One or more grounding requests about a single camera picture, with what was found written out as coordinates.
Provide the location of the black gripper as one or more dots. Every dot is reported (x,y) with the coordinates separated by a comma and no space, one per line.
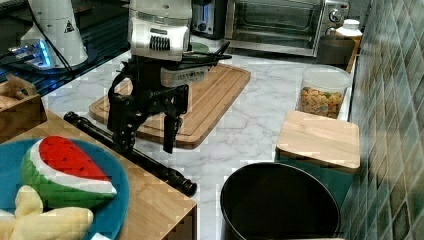
(146,87)

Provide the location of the black drawer handle bar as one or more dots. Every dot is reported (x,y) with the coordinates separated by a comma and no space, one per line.
(170,176)

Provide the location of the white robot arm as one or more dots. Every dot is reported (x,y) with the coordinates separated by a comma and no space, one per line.
(160,29)

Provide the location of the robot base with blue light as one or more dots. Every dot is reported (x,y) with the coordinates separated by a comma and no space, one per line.
(53,41)

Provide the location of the wooden cutting board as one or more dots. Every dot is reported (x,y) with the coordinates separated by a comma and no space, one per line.
(208,101)

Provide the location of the green plate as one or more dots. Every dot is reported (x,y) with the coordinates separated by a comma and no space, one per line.
(199,47)

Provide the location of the plush watermelon slice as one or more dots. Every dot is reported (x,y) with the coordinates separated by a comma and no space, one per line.
(64,175)

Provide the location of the black toaster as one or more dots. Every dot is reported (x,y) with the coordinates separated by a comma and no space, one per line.
(208,18)

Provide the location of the small wooden crate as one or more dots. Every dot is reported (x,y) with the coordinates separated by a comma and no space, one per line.
(21,107)

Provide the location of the black utensil holder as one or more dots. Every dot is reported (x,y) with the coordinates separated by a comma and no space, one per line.
(272,201)

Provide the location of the plush banana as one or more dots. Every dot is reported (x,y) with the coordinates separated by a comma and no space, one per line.
(30,222)

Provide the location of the silver toaster oven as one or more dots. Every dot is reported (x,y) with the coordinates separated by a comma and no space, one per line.
(283,26)

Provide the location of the clear cereal jar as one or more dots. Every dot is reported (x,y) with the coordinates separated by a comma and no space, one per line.
(322,90)

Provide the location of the teal canister wooden lid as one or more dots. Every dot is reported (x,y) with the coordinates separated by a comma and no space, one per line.
(327,148)

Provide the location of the grey metal cup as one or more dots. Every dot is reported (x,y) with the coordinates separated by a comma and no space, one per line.
(334,50)

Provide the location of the white cap bottle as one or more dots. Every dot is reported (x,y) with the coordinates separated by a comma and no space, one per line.
(350,29)

